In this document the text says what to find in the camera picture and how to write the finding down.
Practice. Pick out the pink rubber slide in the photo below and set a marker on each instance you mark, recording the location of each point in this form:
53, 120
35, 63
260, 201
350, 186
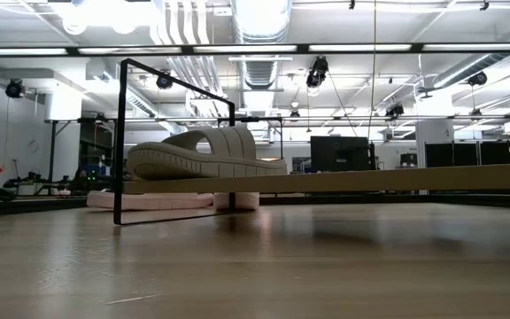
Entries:
246, 201
149, 201

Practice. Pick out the grey rubber slide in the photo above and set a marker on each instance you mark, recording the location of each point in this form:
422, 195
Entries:
180, 161

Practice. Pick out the wooden shelf with black frame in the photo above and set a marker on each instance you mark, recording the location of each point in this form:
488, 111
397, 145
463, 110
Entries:
348, 179

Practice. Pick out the black background robot arm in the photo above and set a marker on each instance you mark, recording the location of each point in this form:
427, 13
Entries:
38, 184

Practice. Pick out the large black monitor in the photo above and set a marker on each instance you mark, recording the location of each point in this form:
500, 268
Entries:
339, 153

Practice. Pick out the black hanging ceiling device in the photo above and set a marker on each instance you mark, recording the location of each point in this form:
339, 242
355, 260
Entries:
318, 71
395, 110

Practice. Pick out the black round ceiling device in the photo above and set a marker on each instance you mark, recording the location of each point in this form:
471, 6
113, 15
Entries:
477, 79
164, 83
15, 88

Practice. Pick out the black overhead crossbar with lights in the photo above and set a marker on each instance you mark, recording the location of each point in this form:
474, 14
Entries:
187, 49

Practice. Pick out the white building pillar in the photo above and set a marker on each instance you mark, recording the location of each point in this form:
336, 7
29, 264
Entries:
434, 133

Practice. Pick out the black computer monitor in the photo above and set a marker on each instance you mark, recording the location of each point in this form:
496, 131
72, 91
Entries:
466, 152
438, 153
497, 151

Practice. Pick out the silver ribbed ventilation duct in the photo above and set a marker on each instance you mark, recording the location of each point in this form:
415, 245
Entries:
259, 71

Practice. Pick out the silver slanted ventilation duct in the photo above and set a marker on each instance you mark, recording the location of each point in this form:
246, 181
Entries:
467, 73

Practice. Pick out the black metal rig frame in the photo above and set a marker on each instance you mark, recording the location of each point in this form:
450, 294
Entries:
25, 206

